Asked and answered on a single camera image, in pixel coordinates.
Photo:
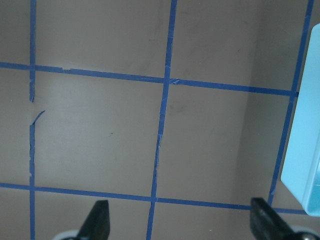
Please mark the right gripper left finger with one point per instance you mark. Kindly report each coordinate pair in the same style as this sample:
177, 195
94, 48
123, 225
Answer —
97, 224

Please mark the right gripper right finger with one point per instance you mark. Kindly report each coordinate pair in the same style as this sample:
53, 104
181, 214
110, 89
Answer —
265, 223

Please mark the light blue plastic bin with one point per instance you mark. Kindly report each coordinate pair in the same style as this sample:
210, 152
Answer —
301, 168

